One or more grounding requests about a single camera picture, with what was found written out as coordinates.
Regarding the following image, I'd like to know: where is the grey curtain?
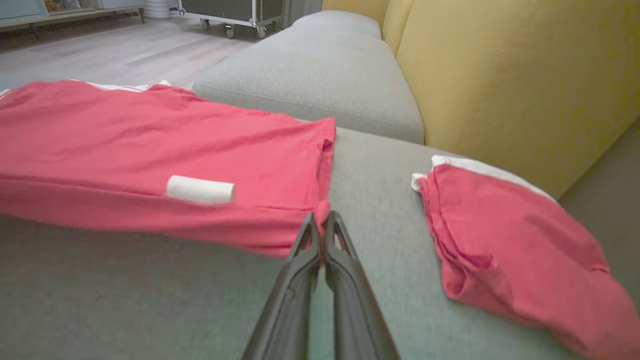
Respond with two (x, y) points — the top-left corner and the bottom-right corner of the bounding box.
(287, 0), (324, 26)

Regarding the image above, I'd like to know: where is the small grey sofa seat cushion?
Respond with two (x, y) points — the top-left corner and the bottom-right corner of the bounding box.
(291, 9), (384, 41)

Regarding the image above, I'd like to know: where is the yellow sofa backrest cushion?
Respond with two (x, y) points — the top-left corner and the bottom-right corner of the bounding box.
(380, 0), (417, 57)
(321, 0), (392, 29)

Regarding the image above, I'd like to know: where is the white ribbed cylinder bin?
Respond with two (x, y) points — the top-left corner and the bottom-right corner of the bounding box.
(143, 0), (173, 20)

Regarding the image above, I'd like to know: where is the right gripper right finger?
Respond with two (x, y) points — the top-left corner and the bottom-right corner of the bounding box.
(324, 209), (401, 360)

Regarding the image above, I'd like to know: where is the grey low media cabinet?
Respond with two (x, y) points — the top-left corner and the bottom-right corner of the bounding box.
(0, 0), (147, 34)

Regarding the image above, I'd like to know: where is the teal cabinet drawer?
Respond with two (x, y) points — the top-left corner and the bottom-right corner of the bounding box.
(0, 0), (51, 21)

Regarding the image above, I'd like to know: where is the red white jersey with label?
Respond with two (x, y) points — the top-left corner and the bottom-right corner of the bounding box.
(0, 78), (337, 259)

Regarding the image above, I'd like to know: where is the large grey sofa seat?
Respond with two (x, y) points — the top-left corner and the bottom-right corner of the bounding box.
(0, 117), (640, 360)

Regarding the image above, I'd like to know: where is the black wheeled flight case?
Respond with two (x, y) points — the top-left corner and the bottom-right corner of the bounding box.
(176, 0), (290, 40)

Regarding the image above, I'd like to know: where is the large yellow sofa backrest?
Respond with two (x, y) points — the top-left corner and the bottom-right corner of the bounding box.
(394, 0), (640, 200)

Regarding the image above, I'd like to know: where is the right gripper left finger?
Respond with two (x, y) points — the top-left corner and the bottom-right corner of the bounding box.
(242, 212), (321, 360)

